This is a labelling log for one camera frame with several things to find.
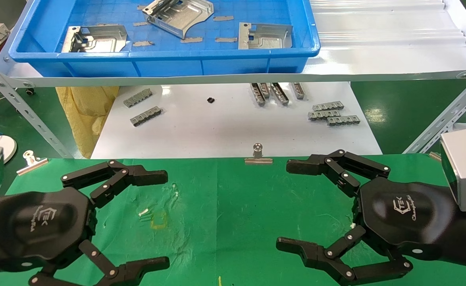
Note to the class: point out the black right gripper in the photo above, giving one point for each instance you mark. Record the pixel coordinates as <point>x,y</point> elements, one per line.
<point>403,216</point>

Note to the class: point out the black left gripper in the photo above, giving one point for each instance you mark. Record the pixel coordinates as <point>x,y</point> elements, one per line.
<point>42,226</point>

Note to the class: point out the curved-edge sheet metal part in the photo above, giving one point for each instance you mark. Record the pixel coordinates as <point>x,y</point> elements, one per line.
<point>185,18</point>

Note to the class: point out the grey metal link bar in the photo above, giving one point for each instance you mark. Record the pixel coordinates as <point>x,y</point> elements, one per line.
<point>146,116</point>
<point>343,120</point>
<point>298,90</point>
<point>137,97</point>
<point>321,115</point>
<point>258,95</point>
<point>328,106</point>
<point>265,89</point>
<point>280,93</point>

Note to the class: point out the small white scrap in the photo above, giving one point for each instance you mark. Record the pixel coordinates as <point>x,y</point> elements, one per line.
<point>143,213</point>

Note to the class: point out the silver binder clip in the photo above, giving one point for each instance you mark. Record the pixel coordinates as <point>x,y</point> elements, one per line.
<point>30,165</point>
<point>258,159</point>
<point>435,156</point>

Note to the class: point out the green table cloth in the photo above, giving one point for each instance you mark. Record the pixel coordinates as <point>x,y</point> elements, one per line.
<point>237,214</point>

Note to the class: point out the yellow mesh bag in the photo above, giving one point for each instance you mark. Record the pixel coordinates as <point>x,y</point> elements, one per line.
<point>86,115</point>

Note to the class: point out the white flat board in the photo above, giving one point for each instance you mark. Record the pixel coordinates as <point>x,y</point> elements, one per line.
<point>225,127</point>

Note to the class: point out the white metal shelf rack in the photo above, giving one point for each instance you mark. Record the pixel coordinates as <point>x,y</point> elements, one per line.
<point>376,65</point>

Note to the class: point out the blue plastic bin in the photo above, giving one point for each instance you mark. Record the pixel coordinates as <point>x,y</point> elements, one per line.
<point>169,65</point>

